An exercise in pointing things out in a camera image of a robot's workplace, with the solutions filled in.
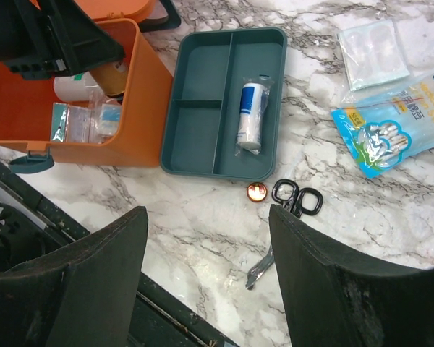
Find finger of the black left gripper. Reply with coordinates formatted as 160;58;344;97
12;1;125;78

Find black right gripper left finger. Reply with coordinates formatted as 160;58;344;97
0;206;148;346

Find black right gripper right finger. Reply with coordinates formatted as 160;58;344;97
269;205;434;346

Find brown medicine bottle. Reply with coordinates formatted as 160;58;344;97
89;60;128;103

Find teal-header small packet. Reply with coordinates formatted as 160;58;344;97
50;103;69;142

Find alcohol pad packets bag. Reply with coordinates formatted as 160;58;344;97
66;93;122;144

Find orange medicine kit box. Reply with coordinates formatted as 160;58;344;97
0;1;173;174

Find white plastic bottle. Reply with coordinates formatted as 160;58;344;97
54;72;103;103

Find small round orange tin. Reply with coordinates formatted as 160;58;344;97
246;182;268;202

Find teal divided tray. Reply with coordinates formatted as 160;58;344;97
161;27;287;181

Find clear gauze pad packet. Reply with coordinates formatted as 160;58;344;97
338;20;410;92

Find black-handled scissors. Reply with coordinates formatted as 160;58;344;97
245;179;323;290

